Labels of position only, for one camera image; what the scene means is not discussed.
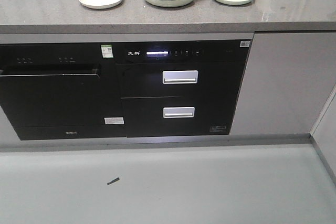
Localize black drawer sterilizer cabinet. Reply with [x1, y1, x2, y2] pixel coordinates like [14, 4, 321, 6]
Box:
[113, 39, 251, 137]

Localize black built-in dishwasher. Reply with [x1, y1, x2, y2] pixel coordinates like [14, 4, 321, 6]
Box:
[1, 42, 125, 141]

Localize grey cabinet door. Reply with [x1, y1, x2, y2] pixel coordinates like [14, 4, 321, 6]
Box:
[230, 32, 335, 135]

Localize grey side cabinet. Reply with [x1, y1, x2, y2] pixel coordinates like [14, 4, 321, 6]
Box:
[311, 87, 335, 166]

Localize upper silver drawer handle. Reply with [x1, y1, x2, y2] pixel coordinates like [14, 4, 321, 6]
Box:
[162, 70, 198, 84]

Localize silver drawer handle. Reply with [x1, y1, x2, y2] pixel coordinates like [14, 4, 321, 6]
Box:
[163, 106, 195, 119]
[162, 70, 198, 84]

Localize lower silver drawer handle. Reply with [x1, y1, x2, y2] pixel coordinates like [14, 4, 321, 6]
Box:
[163, 106, 195, 119]

